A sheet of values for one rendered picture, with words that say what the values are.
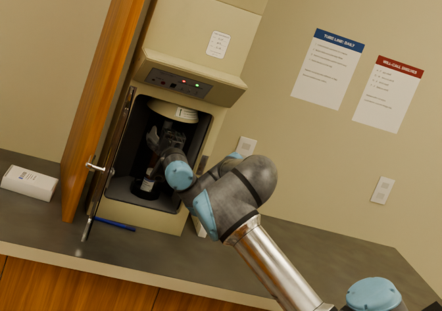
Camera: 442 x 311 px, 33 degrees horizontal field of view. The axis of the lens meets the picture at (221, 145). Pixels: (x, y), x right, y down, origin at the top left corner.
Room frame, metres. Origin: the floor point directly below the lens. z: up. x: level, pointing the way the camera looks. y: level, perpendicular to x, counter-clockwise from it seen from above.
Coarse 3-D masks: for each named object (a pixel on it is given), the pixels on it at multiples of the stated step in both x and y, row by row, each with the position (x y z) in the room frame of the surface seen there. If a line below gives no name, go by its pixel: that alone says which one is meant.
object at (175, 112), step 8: (152, 104) 2.30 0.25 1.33; (160, 104) 2.28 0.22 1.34; (168, 104) 2.28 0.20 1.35; (176, 104) 2.28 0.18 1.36; (160, 112) 2.27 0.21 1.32; (168, 112) 2.27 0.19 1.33; (176, 112) 2.27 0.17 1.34; (184, 112) 2.29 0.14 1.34; (192, 112) 2.31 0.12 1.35; (184, 120) 2.28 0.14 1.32; (192, 120) 2.30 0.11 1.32
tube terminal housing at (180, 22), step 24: (168, 0) 2.21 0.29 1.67; (192, 0) 2.23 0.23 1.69; (216, 0) 2.26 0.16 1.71; (144, 24) 2.28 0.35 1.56; (168, 24) 2.22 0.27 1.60; (192, 24) 2.24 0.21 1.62; (216, 24) 2.26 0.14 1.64; (240, 24) 2.28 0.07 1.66; (168, 48) 2.22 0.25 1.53; (192, 48) 2.25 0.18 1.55; (240, 48) 2.29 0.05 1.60; (240, 72) 2.30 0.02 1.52; (120, 96) 2.28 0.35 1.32; (168, 96) 2.24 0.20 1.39; (216, 120) 2.29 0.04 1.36; (120, 216) 2.23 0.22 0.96; (144, 216) 2.26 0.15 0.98; (168, 216) 2.28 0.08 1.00
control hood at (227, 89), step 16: (144, 48) 2.19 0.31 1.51; (144, 64) 2.11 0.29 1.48; (160, 64) 2.11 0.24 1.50; (176, 64) 2.12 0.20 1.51; (192, 64) 2.21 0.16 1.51; (208, 80) 2.16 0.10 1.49; (224, 80) 2.17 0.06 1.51; (240, 80) 2.24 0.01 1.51; (192, 96) 2.23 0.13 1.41; (208, 96) 2.23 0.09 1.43; (224, 96) 2.22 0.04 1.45; (240, 96) 2.22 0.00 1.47
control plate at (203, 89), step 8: (152, 72) 2.14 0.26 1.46; (160, 72) 2.14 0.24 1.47; (168, 72) 2.14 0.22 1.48; (144, 80) 2.17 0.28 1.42; (152, 80) 2.17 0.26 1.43; (160, 80) 2.17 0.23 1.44; (168, 80) 2.17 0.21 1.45; (176, 80) 2.17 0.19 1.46; (192, 80) 2.16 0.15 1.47; (168, 88) 2.20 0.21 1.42; (176, 88) 2.20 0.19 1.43; (184, 88) 2.20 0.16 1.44; (192, 88) 2.20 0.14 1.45; (200, 88) 2.19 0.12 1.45; (208, 88) 2.19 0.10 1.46; (200, 96) 2.23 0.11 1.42
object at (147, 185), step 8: (144, 152) 2.33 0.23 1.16; (152, 152) 2.31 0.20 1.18; (144, 160) 2.32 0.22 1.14; (152, 160) 2.31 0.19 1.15; (144, 168) 2.31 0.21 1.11; (152, 168) 2.31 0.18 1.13; (136, 176) 2.33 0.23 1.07; (144, 176) 2.31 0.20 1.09; (136, 184) 2.32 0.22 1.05; (144, 184) 2.31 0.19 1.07; (152, 184) 2.31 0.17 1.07; (160, 184) 2.34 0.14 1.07; (152, 192) 2.32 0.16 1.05
